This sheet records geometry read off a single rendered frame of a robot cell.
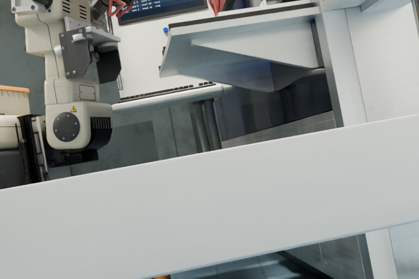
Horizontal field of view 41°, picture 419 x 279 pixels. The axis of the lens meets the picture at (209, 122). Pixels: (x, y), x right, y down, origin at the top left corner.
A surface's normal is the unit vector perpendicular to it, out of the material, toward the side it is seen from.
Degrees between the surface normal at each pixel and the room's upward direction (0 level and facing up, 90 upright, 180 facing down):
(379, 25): 90
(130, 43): 90
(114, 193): 90
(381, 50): 90
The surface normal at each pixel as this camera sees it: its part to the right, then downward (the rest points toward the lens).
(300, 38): 0.13, -0.07
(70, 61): -0.26, 0.00
